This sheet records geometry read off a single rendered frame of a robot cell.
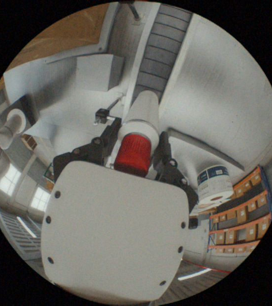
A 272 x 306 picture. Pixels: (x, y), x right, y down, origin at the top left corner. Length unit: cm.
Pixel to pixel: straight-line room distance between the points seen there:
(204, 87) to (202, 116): 11
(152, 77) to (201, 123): 24
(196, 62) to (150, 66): 15
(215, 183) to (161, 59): 50
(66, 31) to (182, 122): 42
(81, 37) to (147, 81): 21
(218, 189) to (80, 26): 68
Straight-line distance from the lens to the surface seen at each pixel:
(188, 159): 45
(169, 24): 31
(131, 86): 20
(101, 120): 23
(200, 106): 37
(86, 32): 30
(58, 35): 24
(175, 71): 24
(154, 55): 27
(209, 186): 51
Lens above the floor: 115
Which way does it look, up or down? 40 degrees down
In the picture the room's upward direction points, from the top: 166 degrees counter-clockwise
